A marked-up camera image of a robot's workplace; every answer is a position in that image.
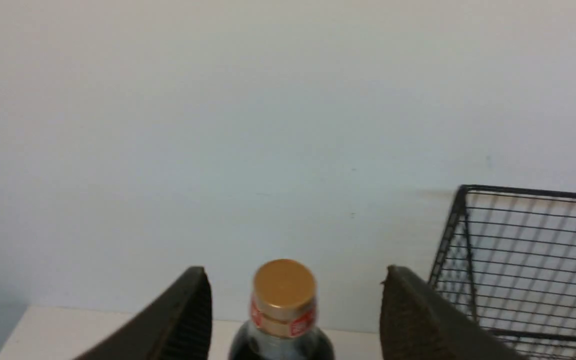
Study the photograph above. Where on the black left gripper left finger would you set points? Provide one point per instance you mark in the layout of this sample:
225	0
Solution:
177	325

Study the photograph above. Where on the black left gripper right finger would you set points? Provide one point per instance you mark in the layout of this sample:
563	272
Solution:
416	323

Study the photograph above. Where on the dark vinegar bottle gold cap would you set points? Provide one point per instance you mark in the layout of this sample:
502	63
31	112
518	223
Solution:
283	314

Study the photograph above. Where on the black wire mesh shelf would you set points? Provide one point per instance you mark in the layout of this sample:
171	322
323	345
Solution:
507	260

